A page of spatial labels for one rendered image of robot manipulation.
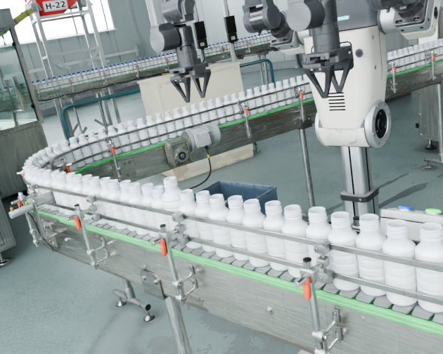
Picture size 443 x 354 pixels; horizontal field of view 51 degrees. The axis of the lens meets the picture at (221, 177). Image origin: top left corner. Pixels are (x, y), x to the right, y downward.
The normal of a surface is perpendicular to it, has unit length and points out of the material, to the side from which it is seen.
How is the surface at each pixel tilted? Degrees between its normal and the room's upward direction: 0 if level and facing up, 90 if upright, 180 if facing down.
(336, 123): 90
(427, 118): 90
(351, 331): 90
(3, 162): 90
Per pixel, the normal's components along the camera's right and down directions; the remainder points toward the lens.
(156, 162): 0.48, 0.18
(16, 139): 0.72, 0.08
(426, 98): -0.86, 0.30
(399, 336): -0.67, 0.34
